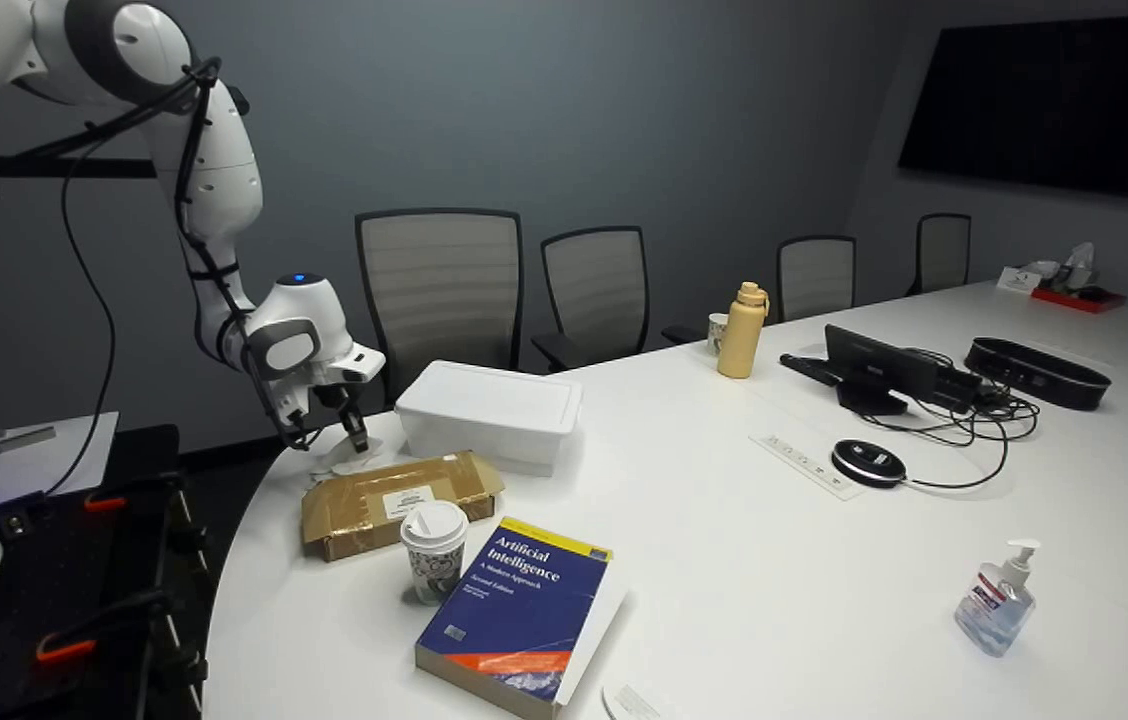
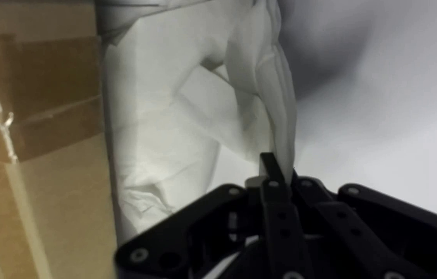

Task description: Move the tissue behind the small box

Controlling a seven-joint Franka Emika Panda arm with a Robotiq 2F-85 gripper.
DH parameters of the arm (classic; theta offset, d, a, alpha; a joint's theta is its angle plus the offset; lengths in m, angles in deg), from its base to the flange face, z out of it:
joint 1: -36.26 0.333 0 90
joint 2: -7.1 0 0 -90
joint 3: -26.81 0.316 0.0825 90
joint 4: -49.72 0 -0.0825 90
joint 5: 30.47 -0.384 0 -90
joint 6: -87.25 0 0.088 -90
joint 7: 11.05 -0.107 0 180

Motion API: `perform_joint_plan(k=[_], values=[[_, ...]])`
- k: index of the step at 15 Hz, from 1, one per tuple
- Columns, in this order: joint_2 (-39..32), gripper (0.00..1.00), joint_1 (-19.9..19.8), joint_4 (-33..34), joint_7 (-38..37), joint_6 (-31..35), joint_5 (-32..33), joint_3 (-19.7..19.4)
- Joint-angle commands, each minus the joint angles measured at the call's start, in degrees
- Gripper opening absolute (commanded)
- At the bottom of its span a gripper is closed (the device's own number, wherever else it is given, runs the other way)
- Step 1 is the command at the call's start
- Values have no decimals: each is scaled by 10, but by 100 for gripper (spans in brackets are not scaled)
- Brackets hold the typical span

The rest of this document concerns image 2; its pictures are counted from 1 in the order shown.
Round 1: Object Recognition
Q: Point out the white tissue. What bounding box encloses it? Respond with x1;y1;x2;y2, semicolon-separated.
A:
94;0;299;244

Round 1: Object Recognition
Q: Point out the small cardboard box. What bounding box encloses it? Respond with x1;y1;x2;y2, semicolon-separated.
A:
0;0;121;279

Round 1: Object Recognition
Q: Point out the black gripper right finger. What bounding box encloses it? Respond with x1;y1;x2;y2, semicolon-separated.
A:
293;174;437;279

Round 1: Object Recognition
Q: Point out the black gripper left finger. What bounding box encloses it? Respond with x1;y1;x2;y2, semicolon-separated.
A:
113;150;314;279

